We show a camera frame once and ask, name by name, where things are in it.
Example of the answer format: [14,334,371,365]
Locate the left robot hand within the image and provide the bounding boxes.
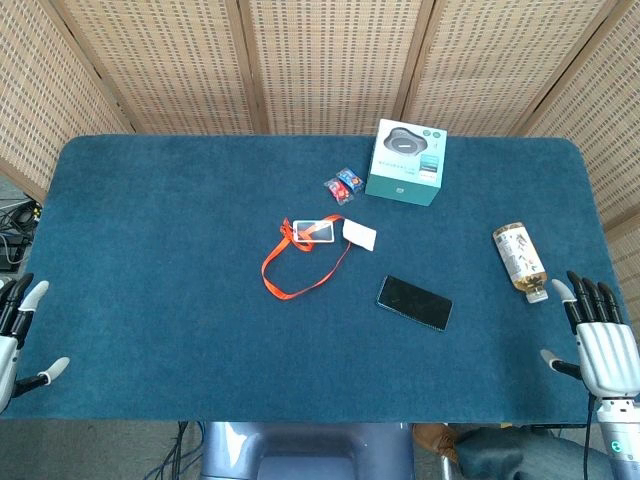
[0,272,71,414]

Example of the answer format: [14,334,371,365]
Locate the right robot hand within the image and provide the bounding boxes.
[539,270,640,400]

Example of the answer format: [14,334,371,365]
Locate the black smartphone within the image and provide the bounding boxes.
[375,274,454,333]

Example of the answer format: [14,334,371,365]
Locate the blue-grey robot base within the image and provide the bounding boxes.
[198,421,415,480]

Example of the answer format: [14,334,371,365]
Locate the tea bottle with label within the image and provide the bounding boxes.
[492,221,550,305]

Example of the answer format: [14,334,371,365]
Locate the teal cloth bundle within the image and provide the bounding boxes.
[452,425,614,480]

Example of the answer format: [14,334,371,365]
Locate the brown shoe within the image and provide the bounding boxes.
[412,422,461,465]

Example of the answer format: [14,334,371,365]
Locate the blue table mat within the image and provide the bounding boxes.
[0,133,630,426]

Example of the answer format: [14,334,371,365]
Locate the white card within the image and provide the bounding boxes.
[341,217,378,252]

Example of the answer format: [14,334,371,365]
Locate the teal and white product box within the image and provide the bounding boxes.
[364,118,449,208]

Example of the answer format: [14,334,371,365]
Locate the blue candy wrapper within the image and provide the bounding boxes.
[335,168,364,192]

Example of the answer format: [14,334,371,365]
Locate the red candy wrapper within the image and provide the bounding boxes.
[323,177,356,207]

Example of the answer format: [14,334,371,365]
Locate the badge holder card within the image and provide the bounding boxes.
[292,219,337,245]

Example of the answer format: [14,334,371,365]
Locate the woven folding screen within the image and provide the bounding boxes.
[0,0,640,321]

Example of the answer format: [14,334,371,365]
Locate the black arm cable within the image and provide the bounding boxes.
[581,392,597,480]

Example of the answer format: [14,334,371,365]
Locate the black cables on floor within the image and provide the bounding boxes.
[0,197,44,274]

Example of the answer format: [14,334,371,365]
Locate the orange lanyard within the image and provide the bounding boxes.
[261,214,353,302]

